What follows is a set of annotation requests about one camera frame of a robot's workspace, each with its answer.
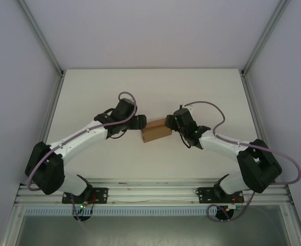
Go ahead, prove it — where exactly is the brown cardboard box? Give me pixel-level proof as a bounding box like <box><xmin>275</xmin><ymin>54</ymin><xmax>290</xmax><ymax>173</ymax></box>
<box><xmin>141</xmin><ymin>118</ymin><xmax>173</xmax><ymax>143</ymax></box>

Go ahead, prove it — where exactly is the grey metal sheet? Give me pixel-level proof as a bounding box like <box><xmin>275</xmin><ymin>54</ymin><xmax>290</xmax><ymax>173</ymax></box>
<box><xmin>13</xmin><ymin>215</ymin><xmax>298</xmax><ymax>246</ymax></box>

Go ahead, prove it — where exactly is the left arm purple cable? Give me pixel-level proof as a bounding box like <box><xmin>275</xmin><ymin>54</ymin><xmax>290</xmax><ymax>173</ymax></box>
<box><xmin>26</xmin><ymin>91</ymin><xmax>139</xmax><ymax>223</ymax></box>

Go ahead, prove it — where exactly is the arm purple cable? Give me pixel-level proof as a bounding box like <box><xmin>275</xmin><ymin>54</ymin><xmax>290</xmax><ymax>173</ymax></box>
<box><xmin>183</xmin><ymin>101</ymin><xmax>301</xmax><ymax>222</ymax></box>
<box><xmin>26</xmin><ymin>91</ymin><xmax>139</xmax><ymax>223</ymax></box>

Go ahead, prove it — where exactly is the aluminium mounting rail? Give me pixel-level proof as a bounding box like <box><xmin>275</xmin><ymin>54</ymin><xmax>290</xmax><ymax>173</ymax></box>
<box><xmin>14</xmin><ymin>179</ymin><xmax>293</xmax><ymax>206</ymax></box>

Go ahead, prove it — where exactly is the aluminium table side rail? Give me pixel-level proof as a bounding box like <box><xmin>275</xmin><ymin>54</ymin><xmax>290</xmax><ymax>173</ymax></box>
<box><xmin>27</xmin><ymin>74</ymin><xmax>65</xmax><ymax>185</ymax></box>

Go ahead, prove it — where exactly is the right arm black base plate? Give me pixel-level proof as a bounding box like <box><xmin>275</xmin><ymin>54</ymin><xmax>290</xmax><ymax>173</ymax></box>
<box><xmin>195</xmin><ymin>187</ymin><xmax>245</xmax><ymax>204</ymax></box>

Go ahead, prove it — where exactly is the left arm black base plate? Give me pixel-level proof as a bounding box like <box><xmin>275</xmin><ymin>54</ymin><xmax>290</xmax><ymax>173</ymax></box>
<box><xmin>62</xmin><ymin>187</ymin><xmax>109</xmax><ymax>204</ymax></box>

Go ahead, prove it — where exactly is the slotted pale blue cable duct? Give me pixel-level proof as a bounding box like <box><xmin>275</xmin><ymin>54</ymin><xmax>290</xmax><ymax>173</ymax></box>
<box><xmin>24</xmin><ymin>207</ymin><xmax>243</xmax><ymax>216</ymax></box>

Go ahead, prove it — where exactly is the black round cable grommet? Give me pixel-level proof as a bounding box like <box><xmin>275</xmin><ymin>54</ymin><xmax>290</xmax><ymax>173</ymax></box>
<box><xmin>215</xmin><ymin>206</ymin><xmax>235</xmax><ymax>221</ymax></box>
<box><xmin>73</xmin><ymin>214</ymin><xmax>92</xmax><ymax>222</ymax></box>

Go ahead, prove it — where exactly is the aluminium frame post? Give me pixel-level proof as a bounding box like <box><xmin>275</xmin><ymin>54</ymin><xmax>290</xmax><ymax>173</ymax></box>
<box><xmin>241</xmin><ymin>0</ymin><xmax>291</xmax><ymax>77</ymax></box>
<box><xmin>18</xmin><ymin>0</ymin><xmax>65</xmax><ymax>77</ymax></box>

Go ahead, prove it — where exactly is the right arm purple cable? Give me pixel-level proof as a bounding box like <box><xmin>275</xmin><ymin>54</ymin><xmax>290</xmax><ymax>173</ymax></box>
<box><xmin>183</xmin><ymin>101</ymin><xmax>301</xmax><ymax>222</ymax></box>

